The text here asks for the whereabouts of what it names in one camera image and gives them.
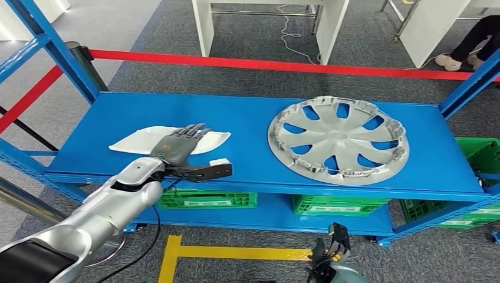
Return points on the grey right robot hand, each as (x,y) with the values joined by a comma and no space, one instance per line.
(339,240)

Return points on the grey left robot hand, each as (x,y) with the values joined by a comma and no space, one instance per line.
(176,146)

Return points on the white plastic car part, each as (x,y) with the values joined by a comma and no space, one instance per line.
(133,142)

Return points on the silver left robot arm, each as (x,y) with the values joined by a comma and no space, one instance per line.
(97,211)

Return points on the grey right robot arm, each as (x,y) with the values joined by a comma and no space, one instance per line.
(347,275)

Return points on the blue metal shelf rack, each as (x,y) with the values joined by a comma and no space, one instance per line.
(250,129)
(496,236)

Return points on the folded green plastic crate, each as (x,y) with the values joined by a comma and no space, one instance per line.
(304,205)
(242,199)
(457,223)

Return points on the red barrier belt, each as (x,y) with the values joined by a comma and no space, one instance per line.
(234,62)
(31,97)

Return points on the grey wheel hubcap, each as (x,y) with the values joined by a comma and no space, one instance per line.
(338,136)

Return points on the white desk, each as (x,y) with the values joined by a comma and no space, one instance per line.
(426,31)
(203,27)

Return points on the chrome stanchion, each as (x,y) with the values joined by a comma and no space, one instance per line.
(23,199)

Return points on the white cabinet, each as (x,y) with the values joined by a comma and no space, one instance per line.
(11,27)

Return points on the person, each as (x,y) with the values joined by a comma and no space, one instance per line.
(472,39)

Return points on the dark post stanchion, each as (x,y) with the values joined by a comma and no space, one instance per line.
(88,70)

